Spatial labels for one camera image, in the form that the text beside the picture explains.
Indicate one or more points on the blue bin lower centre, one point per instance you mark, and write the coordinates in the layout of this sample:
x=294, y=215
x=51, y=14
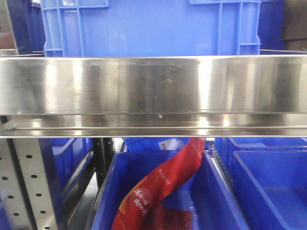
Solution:
x=202, y=203

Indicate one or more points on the large blue plastic bin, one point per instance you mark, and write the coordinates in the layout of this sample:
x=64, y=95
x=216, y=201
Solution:
x=150, y=28

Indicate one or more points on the blue bin lower right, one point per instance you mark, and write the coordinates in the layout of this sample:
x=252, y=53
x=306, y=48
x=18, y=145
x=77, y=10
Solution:
x=268, y=177

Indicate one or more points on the red snack bag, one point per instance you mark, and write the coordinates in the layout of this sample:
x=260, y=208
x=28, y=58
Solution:
x=158, y=184

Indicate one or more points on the perforated steel upright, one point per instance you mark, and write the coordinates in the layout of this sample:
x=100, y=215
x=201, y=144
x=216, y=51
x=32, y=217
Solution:
x=29, y=185

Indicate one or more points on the steel shelf rail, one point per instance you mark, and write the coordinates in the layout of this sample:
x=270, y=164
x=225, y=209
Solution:
x=207, y=96

